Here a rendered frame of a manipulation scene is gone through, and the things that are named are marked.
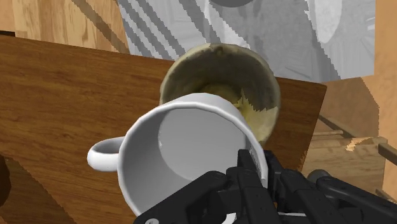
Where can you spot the grey robot stand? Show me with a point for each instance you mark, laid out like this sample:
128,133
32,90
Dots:
279,37

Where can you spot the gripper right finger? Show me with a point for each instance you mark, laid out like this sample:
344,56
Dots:
313,198

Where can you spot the white mug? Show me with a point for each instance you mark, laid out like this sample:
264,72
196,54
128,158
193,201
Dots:
173,149

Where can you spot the beige bowl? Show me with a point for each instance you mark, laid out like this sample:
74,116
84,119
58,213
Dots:
217,71

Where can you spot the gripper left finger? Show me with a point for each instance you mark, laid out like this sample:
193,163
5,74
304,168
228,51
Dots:
245,192

